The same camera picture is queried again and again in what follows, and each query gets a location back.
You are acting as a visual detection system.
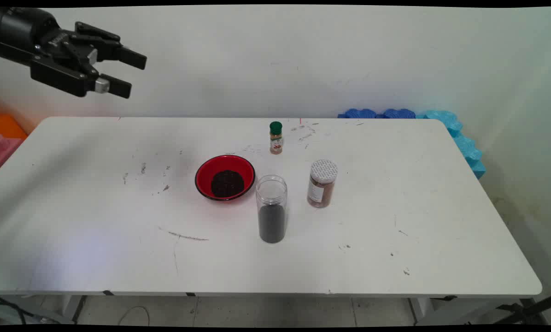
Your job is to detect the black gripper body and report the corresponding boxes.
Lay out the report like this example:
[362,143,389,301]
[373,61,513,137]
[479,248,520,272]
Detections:
[0,7,90,75]

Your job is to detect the orange box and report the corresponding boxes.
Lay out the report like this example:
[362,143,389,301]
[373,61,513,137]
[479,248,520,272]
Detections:
[0,114,28,140]

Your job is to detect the pink box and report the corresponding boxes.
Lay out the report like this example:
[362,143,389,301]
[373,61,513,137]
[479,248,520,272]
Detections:
[0,134,23,172]

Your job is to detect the black stand leg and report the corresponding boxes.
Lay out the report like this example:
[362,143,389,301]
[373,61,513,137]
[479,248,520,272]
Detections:
[491,294,551,326]

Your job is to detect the brown spice jar patterned lid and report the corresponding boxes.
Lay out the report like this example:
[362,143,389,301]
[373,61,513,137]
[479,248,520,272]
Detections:
[307,159,339,208]

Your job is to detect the small spice bottle green cap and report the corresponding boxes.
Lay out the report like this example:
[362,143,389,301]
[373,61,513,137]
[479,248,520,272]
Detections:
[269,121,283,155]

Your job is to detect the clear jar with black seeds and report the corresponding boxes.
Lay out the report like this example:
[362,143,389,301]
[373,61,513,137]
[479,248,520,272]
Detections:
[255,175,288,244]

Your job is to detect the red bowl with black seeds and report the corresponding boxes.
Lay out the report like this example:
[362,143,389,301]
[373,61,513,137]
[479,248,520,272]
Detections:
[194,154,256,202]

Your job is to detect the light blue foam piece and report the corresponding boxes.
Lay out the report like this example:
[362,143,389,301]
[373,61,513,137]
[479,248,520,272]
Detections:
[418,110,487,179]

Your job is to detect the black floor cable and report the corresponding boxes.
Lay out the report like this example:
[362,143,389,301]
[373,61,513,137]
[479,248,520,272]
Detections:
[0,295,43,325]

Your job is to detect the white table leg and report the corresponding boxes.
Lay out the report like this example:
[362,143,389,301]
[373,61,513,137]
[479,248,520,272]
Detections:
[63,295,88,323]
[408,297,435,325]

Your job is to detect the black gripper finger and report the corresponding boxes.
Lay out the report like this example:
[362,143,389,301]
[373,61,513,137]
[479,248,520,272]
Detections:
[30,57,133,99]
[61,21,147,71]

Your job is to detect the thin looped floor cable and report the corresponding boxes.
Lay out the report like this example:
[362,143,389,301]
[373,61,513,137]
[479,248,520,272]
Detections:
[118,306,150,326]

